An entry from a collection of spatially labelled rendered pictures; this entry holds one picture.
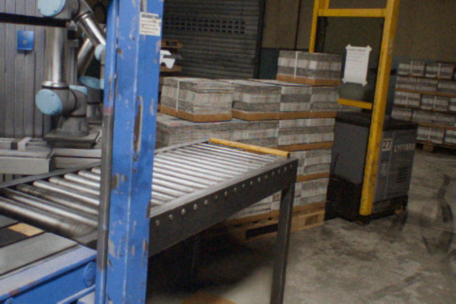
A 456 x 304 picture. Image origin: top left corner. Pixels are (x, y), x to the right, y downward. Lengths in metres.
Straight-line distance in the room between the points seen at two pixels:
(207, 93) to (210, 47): 8.03
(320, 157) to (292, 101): 0.55
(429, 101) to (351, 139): 3.71
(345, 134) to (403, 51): 5.41
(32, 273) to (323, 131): 2.86
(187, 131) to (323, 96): 1.17
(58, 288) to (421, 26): 8.76
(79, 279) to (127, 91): 0.46
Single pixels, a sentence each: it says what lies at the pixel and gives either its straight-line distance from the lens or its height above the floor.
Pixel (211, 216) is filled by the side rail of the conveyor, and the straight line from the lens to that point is 1.74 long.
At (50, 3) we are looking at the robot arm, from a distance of 2.29.
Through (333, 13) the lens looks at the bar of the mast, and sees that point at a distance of 4.23.
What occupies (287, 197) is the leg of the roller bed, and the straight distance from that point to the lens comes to 2.38.
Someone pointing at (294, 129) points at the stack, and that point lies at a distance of 3.51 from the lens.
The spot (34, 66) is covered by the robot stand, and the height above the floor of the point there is 1.11.
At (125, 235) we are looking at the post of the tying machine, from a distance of 1.06.
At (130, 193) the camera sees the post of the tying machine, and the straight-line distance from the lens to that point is 1.03.
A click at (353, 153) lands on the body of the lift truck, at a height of 0.51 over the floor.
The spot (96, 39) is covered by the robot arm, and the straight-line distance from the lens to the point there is 2.35.
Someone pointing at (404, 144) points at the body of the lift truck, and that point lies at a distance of 4.36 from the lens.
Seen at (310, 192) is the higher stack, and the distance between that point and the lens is 3.78.
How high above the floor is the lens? 1.29
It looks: 9 degrees down
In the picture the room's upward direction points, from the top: 5 degrees clockwise
